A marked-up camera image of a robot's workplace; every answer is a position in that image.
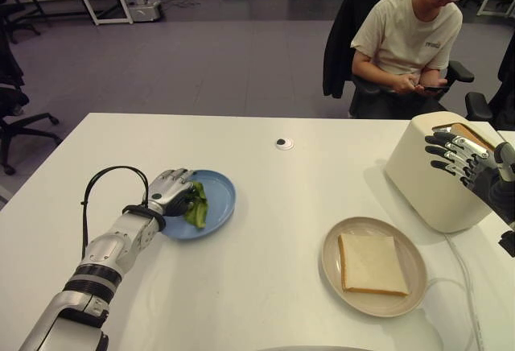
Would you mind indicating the black office chair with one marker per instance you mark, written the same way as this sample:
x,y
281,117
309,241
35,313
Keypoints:
x,y
342,45
480,105
12,101
16,17

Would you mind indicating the white wheeled stand base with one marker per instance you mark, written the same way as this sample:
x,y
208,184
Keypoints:
x,y
145,11

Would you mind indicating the person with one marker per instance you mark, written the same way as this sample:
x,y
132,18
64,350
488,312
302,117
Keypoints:
x,y
406,33

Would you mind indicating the bread slice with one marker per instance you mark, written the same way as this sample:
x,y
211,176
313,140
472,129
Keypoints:
x,y
468,133
372,264

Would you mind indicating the black phone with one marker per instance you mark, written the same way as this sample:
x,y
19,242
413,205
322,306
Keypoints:
x,y
436,87

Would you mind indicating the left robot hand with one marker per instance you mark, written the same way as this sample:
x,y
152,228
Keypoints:
x,y
169,190

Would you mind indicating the blue plate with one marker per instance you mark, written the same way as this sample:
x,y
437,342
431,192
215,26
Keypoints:
x,y
219,202

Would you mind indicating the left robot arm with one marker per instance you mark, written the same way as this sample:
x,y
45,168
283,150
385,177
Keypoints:
x,y
104,250

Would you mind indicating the green lettuce leaf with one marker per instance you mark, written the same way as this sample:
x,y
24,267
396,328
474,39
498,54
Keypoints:
x,y
198,210

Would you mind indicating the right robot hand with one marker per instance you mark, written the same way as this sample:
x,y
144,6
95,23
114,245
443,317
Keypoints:
x,y
466,158

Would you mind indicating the cream toaster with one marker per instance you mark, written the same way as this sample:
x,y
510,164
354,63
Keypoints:
x,y
418,178

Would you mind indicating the beige plate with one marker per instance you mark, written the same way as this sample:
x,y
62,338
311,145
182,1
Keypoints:
x,y
410,302

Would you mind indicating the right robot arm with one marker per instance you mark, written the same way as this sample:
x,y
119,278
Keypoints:
x,y
505,206

